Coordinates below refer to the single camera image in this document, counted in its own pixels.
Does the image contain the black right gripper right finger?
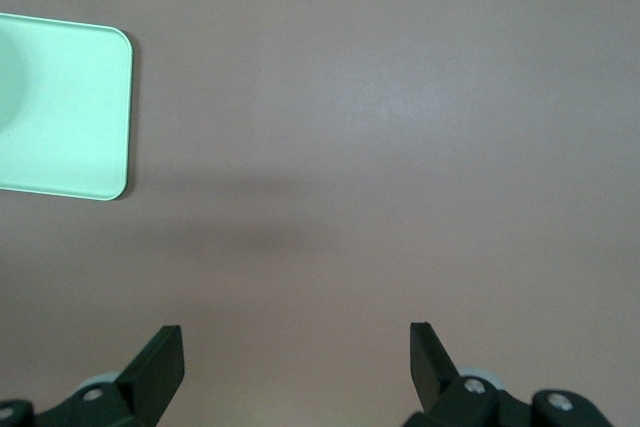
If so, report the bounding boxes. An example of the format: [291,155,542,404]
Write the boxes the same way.
[403,321,531,427]

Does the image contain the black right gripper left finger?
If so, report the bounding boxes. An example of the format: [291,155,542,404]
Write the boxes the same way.
[37,325,186,427]

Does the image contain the light green rectangular tray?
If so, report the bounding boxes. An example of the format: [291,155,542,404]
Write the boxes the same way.
[0,11,135,203]

